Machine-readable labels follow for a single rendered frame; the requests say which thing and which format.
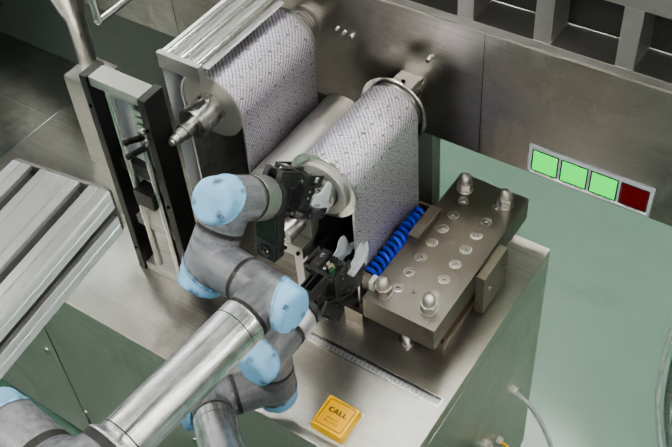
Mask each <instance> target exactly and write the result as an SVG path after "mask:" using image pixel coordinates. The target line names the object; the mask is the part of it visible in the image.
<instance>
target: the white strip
mask: <svg viewBox="0 0 672 447"><path fill-rule="evenodd" d="M225 1H226V0H221V1H220V2H219V3H218V4H217V5H215V6H214V7H213V8H212V9H210V10H209V11H208V12H207V13H206V14H204V15H203V16H202V17H201V18H200V19H198V20H197V21H196V22H195V23H193V24H192V25H191V26H190V27H189V28H187V29H186V30H185V31H184V32H182V33H181V34H180V35H179V36H178V37H176V38H175V39H174V40H173V41H172V42H170V43H169V44H168V45H167V46H165V47H164V48H163V49H162V50H165V51H166V50H167V49H168V48H169V47H170V46H172V45H173V44H174V43H175V42H177V41H178V40H179V39H180V38H181V37H183V36H184V35H185V34H186V33H187V32H189V31H190V30H191V29H192V28H193V27H195V26H196V25H197V24H198V23H200V22H201V21H202V20H203V19H204V18H206V17H207V16H208V15H209V14H210V13H212V12H213V11H214V10H215V9H216V8H218V7H219V6H220V5H221V4H223V3H224V2H225ZM162 70H163V74H164V78H165V82H166V86H167V90H168V94H169V98H170V102H171V107H172V111H173V115H174V119H175V123H176V127H177V126H178V125H179V124H180V123H181V122H180V120H179V113H180V111H182V110H183V109H184V103H183V99H182V95H181V81H182V79H183V78H184V76H181V75H179V74H176V73H174V72H171V71H169V70H166V69H164V68H162ZM181 148H182V152H183V156H184V160H185V164H186V168H187V172H188V176H189V181H190V185H191V189H192V193H193V191H194V188H195V187H196V185H197V184H198V183H199V182H200V181H201V177H200V173H199V168H198V164H197V160H196V155H195V151H194V147H193V142H192V138H190V139H189V140H185V141H184V142H183V143H181Z"/></svg>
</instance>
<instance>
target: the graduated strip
mask: <svg viewBox="0 0 672 447"><path fill-rule="evenodd" d="M307 340H309V341H311V342H313V343H315V344H317V345H319V346H321V347H323V348H324V349H326V350H328V351H330V352H332V353H334V354H336V355H338V356H340V357H342V358H344V359H346V360H348V361H350V362H352V363H353V364H355V365H357V366H359V367H361V368H363V369H365V370H367V371H369V372H371V373H373V374H375V375H377V376H379V377H381V378H382V379H384V380H386V381H388V382H390V383H392V384H394V385H396V386H398V387H400V388H402V389H404V390H406V391H408V392H410V393H412V394H413V395H415V396H417V397H419V398H421V399H423V400H425V401H427V402H429V403H431V404H433V405H435V406H437V407H439V405H440V404H441V402H442V401H443V398H442V397H440V396H438V395H436V394H434V393H432V392H430V391H428V390H426V389H424V388H422V387H420V386H418V385H416V384H414V383H412V382H410V381H408V380H406V379H404V378H402V377H400V376H398V375H397V374H395V373H393V372H391V371H389V370H387V369H385V368H383V367H381V366H379V365H377V364H375V363H373V362H371V361H369V360H367V359H365V358H363V357H361V356H359V355H357V354H355V353H353V352H352V351H350V350H348V349H346V348H344V347H342V346H340V345H338V344H336V343H334V342H332V341H330V340H328V339H326V338H324V337H322V336H320V335H318V334H316V333H314V332H312V333H311V334H310V335H309V336H308V338H307Z"/></svg>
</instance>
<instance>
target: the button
mask: <svg viewBox="0 0 672 447"><path fill-rule="evenodd" d="M360 418H361V411H360V410H358V409H356V408H355V407H353V406H351V405H349V404H347V403H345V402H344V401H342V400H340V399H338V398H336V397H334V396H332V395H330V396H329V398H328V399H327V400H326V402H325V403H324V404H323V406H322V407H321V408H320V410H319V411H318V412H317V413H316V415H315V416H314V417H313V419H312V420H311V427H312V428H313V429H315V430H317V431H318V432H320V433H322V434H324V435H326V436H327V437H329V438H331V439H333V440H334V441H336V442H338V443H340V444H342V443H343V442H344V441H345V439H346V438H347V436H348V435H349V434H350V432H351V431H352V429H353V428H354V427H355V425H356V424H357V423H358V421H359V420H360Z"/></svg>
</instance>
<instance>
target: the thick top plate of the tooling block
mask: <svg viewBox="0 0 672 447"><path fill-rule="evenodd" d="M459 176H460V175H459ZM459 176H458V178H457V179H456V180H455V181H454V183H453V184H452V185H451V186H450V188H449V189H448V190H447V191H446V193H445V194H444V195H443V196H442V198H441V199H440V200H439V201H438V203H437V204H436V205H435V207H438V208H440V209H441V215H440V216H439V218H438V219H437V220H436V222H435V223H434V224H433V225H432V227H431V228H430V229H429V231H428V232H427V233H426V234H425V236H424V237H423V238H422V240H421V241H420V242H419V243H418V244H417V243H414V242H412V241H410V240H408V241H407V242H406V243H405V244H404V246H403V247H402V248H401V249H400V251H399V252H398V253H397V254H396V256H395V257H394V258H393V259H392V261H391V262H390V263H389V265H388V266H387V267H386V268H385V270H384V271H383V272H382V273H381V275H380V276H379V277H381V276H385V277H387V278H388V279H389V281H390V284H391V286H392V290H393V295H392V297H391V298H390V299H388V300H384V301H382V300H378V299H377V298H376V297H375V295H374V291H371V290H368V291H367V292H366V294H365V295H364V296H363V297H362V299H363V312H364V316H365V317H367V318H369V319H371V320H373V321H375V322H377V323H379V324H381V325H383V326H385V327H387V328H389V329H391V330H393V331H395V332H397V333H399V334H402V335H404V336H406V337H408V338H410V339H412V340H414V341H416V342H418V343H420V344H422V345H424V346H426V347H428V348H430V349H432V350H435V348H436V347H437V345H438V344H439V342H440V341H441V340H442V338H443V337H444V335H445V334H446V333H447V331H448V330H449V328H450V327H451V325H452V324H453V323H454V321H455V320H456V318H457V317H458V315H459V314H460V313H461V311H462V310H463V308H464V307H465V305H466V304H467V303H468V301H469V300H470V298H471V297H472V295H473V294H474V293H475V286H476V276H477V275H478V273H479V272H480V270H481V269H482V267H483V266H484V265H485V263H486V262H487V260H488V259H489V258H490V256H491V255H492V253H493V252H494V251H495V249H496V248H497V246H498V245H499V244H501V245H503V246H506V247H507V246H508V244H509V243H510V241H511V240H512V238H513V237H514V236H515V234H516V233H517V231H518V230H519V228H520V227H521V226H522V224H523V223H524V221H525V220H526V218H527V211H528V202H529V199H528V198H525V197H523V196H520V195H518V194H515V193H513V192H512V193H513V197H514V207H513V209H511V210H509V211H503V210H500V209H499V208H498V207H497V205H496V203H497V200H498V197H499V195H500V192H501V190H502V189H503V188H500V187H498V186H495V185H492V184H490V183H487V182H485V181H482V180H480V179H477V178H475V177H472V176H471V177H472V181H473V187H474V190H473V192H472V193H470V194H466V195H465V194H460V193H459V192H458V191H457V189H456V186H457V181H458V180H459ZM425 293H432V294H433V295H434V296H435V298H436V301H437V303H438V313H437V314H436V315H435V316H433V317H425V316H423V315H421V314H420V312H419V306H420V302H421V300H422V297H423V295H424V294H425Z"/></svg>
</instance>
